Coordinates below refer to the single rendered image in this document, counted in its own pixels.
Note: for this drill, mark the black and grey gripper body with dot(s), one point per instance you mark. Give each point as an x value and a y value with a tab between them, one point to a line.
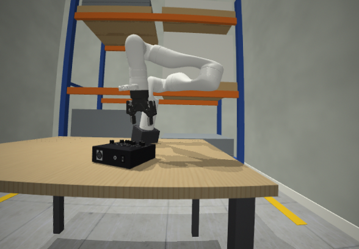
142	96

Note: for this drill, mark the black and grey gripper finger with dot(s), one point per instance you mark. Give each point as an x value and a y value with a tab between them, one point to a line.
150	111
131	111

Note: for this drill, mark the black lighting desk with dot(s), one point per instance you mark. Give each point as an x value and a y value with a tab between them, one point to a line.
128	154

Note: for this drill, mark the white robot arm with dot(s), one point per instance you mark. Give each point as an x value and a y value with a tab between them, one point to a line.
137	50

